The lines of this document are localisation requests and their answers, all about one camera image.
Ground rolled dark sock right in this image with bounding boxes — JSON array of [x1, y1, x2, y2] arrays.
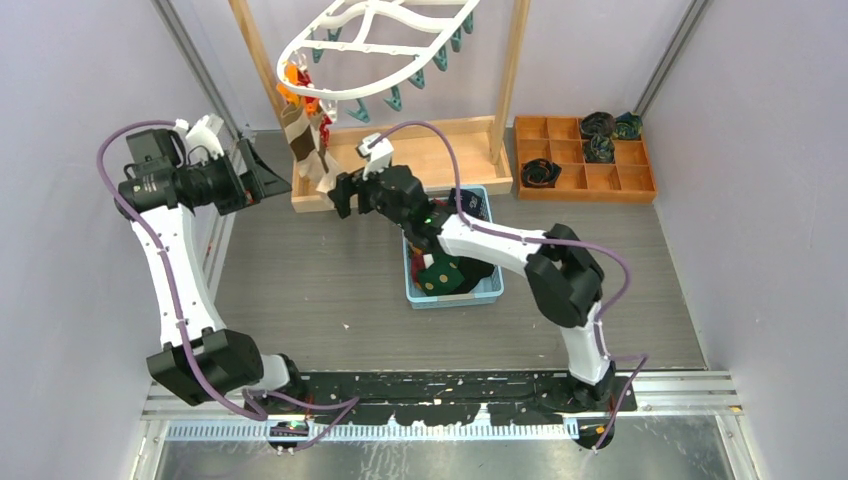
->
[[613, 112, 643, 141]]

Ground rolled dark sock left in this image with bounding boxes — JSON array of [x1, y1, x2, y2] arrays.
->
[[520, 158, 562, 189]]

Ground rolled dark sock top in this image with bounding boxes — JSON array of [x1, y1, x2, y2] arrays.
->
[[578, 111, 616, 139]]

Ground beige brown-cuffed sock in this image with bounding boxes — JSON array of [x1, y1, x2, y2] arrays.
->
[[281, 103, 326, 183], [309, 146, 342, 196]]

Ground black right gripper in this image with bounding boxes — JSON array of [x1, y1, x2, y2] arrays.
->
[[327, 160, 409, 231]]

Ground rolled dark sock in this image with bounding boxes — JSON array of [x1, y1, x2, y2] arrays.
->
[[520, 158, 562, 189], [613, 112, 643, 141], [578, 111, 616, 139], [582, 135, 615, 164]]

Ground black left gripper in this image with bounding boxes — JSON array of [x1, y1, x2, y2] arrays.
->
[[190, 139, 291, 216]]

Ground navy sock with white cuff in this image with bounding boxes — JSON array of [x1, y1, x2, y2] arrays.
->
[[447, 188, 489, 220]]

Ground green dotted sock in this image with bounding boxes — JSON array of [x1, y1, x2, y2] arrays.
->
[[411, 254, 463, 296]]

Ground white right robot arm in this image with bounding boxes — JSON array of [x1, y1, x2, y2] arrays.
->
[[328, 165, 615, 411]]

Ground white round clip hanger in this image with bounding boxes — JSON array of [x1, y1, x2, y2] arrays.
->
[[275, 1, 478, 101]]

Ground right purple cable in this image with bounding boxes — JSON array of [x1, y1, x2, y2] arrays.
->
[[367, 121, 651, 453]]

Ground red snowflake sock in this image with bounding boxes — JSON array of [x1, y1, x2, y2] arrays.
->
[[296, 67, 333, 147]]

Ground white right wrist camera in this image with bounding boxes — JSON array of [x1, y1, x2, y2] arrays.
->
[[357, 133, 394, 180]]

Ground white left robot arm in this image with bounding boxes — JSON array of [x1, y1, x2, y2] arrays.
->
[[115, 128, 307, 414]]

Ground rolled dark sock middle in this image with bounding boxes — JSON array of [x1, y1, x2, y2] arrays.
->
[[582, 135, 615, 164]]

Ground light blue plastic basket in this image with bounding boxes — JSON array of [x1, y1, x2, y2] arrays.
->
[[400, 185, 506, 311]]

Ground orange wooden compartment tray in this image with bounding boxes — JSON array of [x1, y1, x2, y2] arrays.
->
[[514, 115, 658, 204]]

